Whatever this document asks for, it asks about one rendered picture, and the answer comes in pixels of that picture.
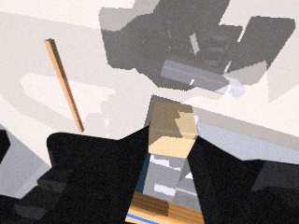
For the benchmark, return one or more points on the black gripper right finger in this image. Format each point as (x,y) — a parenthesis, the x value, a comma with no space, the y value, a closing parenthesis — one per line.
(228,187)

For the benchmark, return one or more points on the small tan block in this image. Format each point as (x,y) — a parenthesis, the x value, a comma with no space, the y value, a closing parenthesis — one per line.
(172,129)

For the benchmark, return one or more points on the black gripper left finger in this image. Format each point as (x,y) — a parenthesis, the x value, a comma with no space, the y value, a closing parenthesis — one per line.
(121,159)

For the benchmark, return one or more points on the tan wooden stick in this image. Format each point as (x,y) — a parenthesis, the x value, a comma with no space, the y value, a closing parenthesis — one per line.
(59,68)

